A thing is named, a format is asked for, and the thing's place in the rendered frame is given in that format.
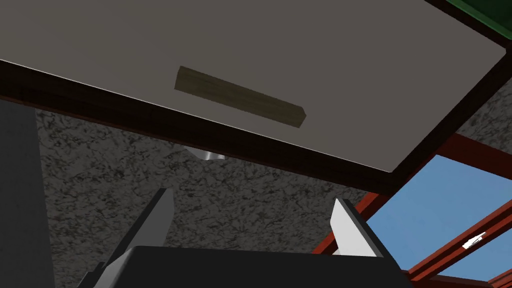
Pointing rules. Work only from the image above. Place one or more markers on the grey cupboard door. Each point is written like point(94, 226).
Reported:
point(340, 60)

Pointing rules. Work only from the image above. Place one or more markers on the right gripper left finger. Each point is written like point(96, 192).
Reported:
point(154, 224)

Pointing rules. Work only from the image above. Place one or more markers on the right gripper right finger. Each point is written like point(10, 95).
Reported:
point(352, 236)

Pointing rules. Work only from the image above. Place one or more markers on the red-framed window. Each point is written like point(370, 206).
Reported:
point(432, 200)

